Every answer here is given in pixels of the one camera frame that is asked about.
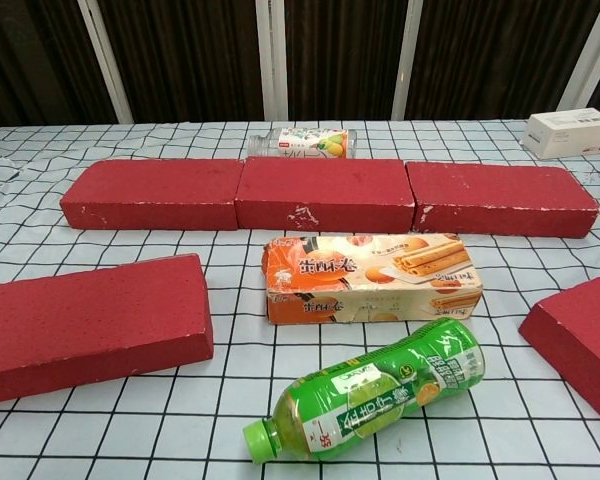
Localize small white cardboard box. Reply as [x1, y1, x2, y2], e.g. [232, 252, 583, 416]
[521, 106, 600, 160]

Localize white metal frame post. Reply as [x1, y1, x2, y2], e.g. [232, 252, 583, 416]
[75, 0, 135, 124]
[569, 0, 600, 112]
[392, 0, 426, 121]
[254, 0, 289, 122]

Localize white black checkered tablecloth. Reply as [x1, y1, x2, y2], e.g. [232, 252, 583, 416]
[0, 118, 600, 480]

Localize red brick with peeled patch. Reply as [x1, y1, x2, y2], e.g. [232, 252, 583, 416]
[517, 269, 600, 431]

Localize red brick with chipped face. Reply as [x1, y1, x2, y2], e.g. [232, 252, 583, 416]
[233, 155, 416, 232]

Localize clear bottle with fruit label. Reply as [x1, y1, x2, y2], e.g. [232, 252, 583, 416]
[247, 126, 357, 161]

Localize green tea plastic bottle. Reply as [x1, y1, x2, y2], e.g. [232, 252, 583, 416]
[242, 316, 486, 464]

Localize orange egg roll snack box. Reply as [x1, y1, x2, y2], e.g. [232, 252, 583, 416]
[262, 232, 484, 326]

